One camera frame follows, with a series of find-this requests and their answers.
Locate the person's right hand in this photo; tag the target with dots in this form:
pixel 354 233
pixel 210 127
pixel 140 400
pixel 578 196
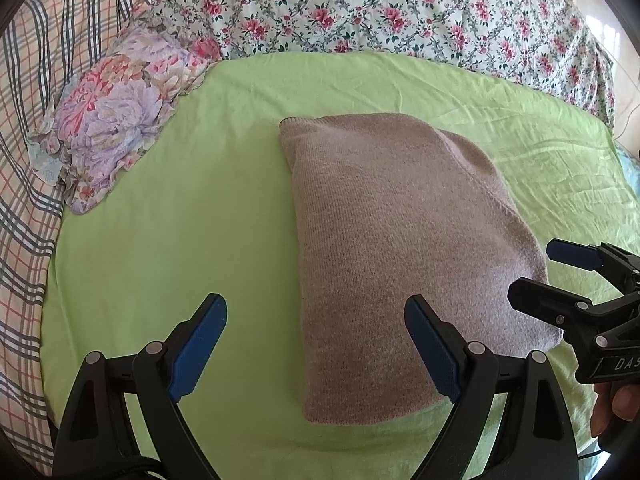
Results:
pixel 625 402

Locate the small-flower print bedspread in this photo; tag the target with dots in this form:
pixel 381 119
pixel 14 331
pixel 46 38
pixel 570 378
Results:
pixel 375 5

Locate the beige knit sweater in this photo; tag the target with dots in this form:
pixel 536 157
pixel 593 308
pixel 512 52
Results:
pixel 400 235

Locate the large-flower print pillow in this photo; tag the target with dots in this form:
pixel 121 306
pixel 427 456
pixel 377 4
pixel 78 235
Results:
pixel 120 110

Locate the plaid quilt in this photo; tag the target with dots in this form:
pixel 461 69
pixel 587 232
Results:
pixel 30 235

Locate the light green bed sheet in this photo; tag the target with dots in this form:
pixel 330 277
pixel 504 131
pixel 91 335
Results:
pixel 200 210

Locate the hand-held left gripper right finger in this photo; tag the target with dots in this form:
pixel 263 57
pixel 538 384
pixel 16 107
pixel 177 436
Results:
pixel 432 345

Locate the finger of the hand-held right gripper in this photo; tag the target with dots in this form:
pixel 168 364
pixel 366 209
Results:
pixel 570 252
pixel 540 297

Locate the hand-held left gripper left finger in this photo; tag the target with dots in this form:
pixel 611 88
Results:
pixel 197 347

